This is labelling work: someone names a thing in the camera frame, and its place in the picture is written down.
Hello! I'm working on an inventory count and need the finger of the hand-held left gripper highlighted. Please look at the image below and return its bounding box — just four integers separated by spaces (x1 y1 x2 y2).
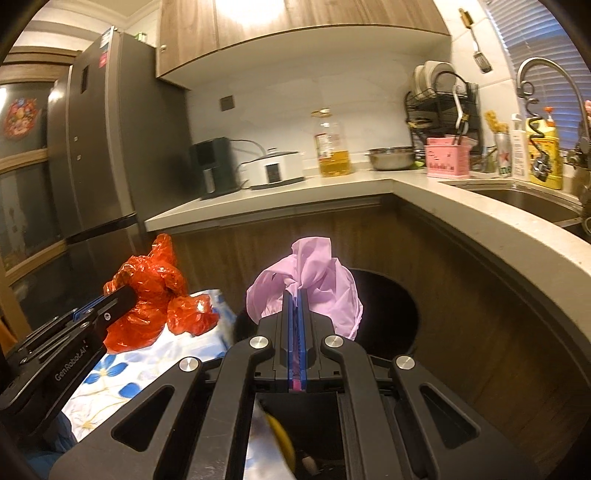
18 287 138 365
18 295 116 352

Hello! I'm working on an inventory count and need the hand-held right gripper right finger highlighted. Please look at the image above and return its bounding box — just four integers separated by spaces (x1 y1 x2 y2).
298 288 541 480

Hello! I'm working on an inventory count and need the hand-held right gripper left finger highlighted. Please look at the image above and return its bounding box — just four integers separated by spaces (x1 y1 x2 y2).
48 291 297 480

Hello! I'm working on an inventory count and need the red-orange plastic bag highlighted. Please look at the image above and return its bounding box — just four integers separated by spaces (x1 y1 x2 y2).
102 233 220 354

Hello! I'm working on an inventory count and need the light purple plastic bag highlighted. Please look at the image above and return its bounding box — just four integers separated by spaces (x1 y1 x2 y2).
246 236 365 342

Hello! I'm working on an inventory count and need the black trash bin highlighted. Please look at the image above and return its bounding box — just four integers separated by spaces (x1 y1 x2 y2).
233 268 421 480

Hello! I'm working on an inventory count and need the yellow banana peel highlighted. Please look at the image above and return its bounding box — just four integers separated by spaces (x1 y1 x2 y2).
263 401 296 472

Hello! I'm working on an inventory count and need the wooden framed glass door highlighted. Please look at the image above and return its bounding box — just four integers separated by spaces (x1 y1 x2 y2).
0 51 77 324

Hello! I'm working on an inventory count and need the black air fryer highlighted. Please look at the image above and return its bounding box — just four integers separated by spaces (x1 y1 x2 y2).
188 137 238 200

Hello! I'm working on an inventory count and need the dark grey refrigerator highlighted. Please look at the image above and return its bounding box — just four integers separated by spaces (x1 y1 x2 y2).
46 27 192 296

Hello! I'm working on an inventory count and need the white rice cooker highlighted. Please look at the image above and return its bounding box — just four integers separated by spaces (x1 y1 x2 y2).
240 148 305 190

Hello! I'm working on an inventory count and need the cooking oil bottle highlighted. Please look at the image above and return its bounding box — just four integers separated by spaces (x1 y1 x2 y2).
310 108 354 178

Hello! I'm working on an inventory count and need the stainless steel bowl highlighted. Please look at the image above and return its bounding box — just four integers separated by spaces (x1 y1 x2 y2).
366 147 416 171

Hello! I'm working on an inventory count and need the red paper decoration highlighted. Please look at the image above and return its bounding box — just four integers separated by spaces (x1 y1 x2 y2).
2 98 40 138

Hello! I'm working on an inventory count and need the pink utensil basket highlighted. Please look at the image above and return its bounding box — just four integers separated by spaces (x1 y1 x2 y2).
426 136 469 178

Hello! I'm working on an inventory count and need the black dish rack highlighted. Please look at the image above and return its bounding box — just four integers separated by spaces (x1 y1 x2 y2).
405 80 483 171

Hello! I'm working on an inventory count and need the clear glass container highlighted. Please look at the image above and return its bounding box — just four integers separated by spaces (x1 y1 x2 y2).
468 147 496 174

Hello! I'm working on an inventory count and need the stainless steel sink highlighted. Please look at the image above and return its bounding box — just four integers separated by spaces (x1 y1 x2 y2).
457 187 591 241

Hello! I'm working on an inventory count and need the silver beer can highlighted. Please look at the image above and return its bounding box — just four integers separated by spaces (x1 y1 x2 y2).
494 133 513 177

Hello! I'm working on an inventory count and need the white plate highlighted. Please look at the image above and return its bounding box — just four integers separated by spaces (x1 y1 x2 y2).
412 65 432 100
422 61 458 93

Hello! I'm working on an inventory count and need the white pump bottle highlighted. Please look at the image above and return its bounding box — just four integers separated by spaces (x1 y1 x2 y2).
510 114 531 182

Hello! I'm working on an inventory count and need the yellow detergent bottle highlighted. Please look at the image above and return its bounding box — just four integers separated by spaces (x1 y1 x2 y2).
526 107 564 190

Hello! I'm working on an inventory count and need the slotted metal spatula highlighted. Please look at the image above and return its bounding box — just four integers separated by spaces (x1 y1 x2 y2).
458 8 492 73

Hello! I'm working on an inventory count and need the steel kitchen faucet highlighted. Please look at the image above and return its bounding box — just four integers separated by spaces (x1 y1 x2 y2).
516 58 591 158

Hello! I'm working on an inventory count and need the window blind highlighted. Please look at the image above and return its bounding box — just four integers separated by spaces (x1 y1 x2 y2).
485 0 591 139

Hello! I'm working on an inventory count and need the black power cable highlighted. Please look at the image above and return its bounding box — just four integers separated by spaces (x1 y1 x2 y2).
228 138 269 185

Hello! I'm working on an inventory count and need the black coiled sprayer hose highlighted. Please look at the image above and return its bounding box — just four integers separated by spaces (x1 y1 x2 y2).
519 83 555 178

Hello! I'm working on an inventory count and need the wooden wall cabinet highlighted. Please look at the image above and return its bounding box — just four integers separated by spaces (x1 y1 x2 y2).
156 0 451 90

